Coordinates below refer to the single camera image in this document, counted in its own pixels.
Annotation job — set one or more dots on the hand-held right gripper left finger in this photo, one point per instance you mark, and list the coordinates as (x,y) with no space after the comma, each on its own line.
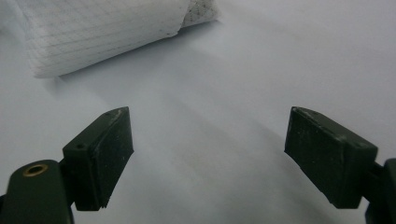
(102,155)

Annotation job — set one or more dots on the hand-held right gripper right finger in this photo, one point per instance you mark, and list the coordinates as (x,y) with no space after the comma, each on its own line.
(327,155)

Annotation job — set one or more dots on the white mesh laundry bag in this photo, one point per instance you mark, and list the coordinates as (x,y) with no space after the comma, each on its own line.
(93,34)

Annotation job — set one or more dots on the pale blue table mat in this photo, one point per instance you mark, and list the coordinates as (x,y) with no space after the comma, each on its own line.
(218,102)

